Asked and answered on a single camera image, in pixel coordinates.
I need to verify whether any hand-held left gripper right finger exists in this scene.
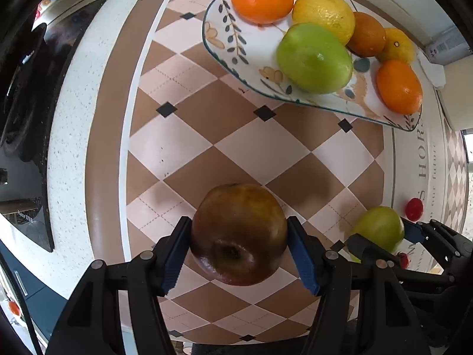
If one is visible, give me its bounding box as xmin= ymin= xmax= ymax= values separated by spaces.
xmin=286 ymin=216 xmax=433 ymax=355

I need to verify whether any grey labelled packet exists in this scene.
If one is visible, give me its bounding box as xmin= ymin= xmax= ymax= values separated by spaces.
xmin=424 ymin=26 xmax=467 ymax=60

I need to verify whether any dark red apple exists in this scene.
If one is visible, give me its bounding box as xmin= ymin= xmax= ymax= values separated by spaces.
xmin=190 ymin=183 xmax=289 ymax=286

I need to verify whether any black glass gas stove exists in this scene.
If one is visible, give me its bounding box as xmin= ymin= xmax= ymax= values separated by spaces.
xmin=0 ymin=0 xmax=108 ymax=254

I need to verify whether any yellow lemon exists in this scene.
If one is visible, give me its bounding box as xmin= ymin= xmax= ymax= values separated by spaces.
xmin=292 ymin=0 xmax=356 ymax=47

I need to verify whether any cream utensil holder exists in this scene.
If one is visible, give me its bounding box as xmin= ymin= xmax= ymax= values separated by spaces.
xmin=441 ymin=57 xmax=473 ymax=132

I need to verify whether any dark reddish orange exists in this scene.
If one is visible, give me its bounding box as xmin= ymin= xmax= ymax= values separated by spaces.
xmin=346 ymin=12 xmax=387 ymax=58

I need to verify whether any green apple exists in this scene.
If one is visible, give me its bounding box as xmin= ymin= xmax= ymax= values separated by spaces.
xmin=276 ymin=23 xmax=353 ymax=95
xmin=345 ymin=206 xmax=405 ymax=263

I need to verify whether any floral oval ceramic plate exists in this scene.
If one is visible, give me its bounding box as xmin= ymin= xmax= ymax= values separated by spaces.
xmin=202 ymin=0 xmax=423 ymax=132

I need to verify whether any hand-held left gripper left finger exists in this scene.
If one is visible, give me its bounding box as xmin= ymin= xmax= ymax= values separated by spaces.
xmin=44 ymin=216 xmax=193 ymax=355

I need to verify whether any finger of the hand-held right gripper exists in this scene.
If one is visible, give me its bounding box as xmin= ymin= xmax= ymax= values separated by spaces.
xmin=345 ymin=232 xmax=456 ymax=289
xmin=401 ymin=217 xmax=473 ymax=267

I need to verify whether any brown checkered table mat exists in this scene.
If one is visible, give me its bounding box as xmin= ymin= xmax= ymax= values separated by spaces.
xmin=85 ymin=0 xmax=473 ymax=344

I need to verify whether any white tissue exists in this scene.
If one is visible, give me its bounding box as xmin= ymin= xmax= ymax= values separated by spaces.
xmin=417 ymin=50 xmax=448 ymax=90

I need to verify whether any yellow citrus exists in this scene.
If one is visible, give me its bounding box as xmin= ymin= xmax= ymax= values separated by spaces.
xmin=377 ymin=28 xmax=417 ymax=64

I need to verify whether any blue base cabinet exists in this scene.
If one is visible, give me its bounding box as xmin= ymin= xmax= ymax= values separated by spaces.
xmin=0 ymin=240 xmax=67 ymax=341

